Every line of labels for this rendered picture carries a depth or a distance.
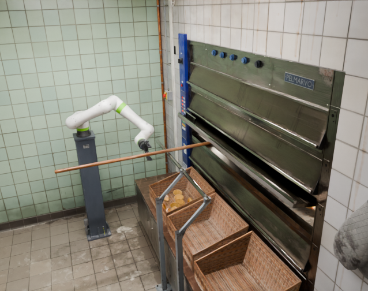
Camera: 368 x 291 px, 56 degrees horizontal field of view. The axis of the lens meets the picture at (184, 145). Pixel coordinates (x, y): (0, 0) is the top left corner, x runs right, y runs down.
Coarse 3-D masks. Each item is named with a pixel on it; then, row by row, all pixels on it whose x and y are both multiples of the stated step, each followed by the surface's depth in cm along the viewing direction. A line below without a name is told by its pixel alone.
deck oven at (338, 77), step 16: (192, 64) 324; (336, 80) 158; (208, 96) 297; (336, 96) 160; (240, 112) 248; (336, 112) 161; (192, 128) 347; (272, 128) 212; (336, 128) 162; (304, 144) 186; (320, 160) 177; (320, 176) 178; (320, 192) 181; (272, 208) 227; (320, 208) 182; (288, 224) 213; (320, 224) 185; (320, 240) 187
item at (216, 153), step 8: (192, 136) 349; (200, 136) 344; (216, 152) 305; (224, 160) 290; (232, 168) 275; (240, 176) 264; (248, 176) 261; (248, 184) 254; (256, 184) 249; (256, 192) 244; (264, 192) 238; (264, 200) 235; (272, 200) 228; (280, 208) 219; (288, 208) 219; (288, 216) 211; (296, 216) 211; (296, 224) 205; (304, 224) 203; (304, 232) 199
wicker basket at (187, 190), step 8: (192, 168) 353; (176, 176) 353; (184, 176) 357; (192, 176) 352; (200, 176) 335; (152, 184) 346; (160, 184) 350; (176, 184) 356; (184, 184) 360; (200, 184) 334; (208, 184) 319; (152, 192) 335; (160, 192) 353; (168, 192) 356; (192, 192) 349; (208, 192) 319; (152, 200) 342; (184, 200) 345; (192, 200) 304; (176, 208) 301
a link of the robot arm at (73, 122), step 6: (102, 102) 311; (108, 102) 312; (114, 102) 321; (90, 108) 319; (96, 108) 313; (102, 108) 310; (108, 108) 311; (78, 114) 323; (84, 114) 319; (90, 114) 317; (96, 114) 316; (102, 114) 317; (66, 120) 326; (72, 120) 324; (78, 120) 322; (84, 120) 322; (72, 126) 326; (78, 126) 330
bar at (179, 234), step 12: (168, 156) 306; (180, 168) 280; (192, 180) 259; (204, 192) 243; (156, 204) 279; (204, 204) 236; (192, 216) 237; (180, 240) 238; (180, 252) 241; (180, 264) 245; (180, 276) 249; (156, 288) 315; (168, 288) 314; (180, 288) 253
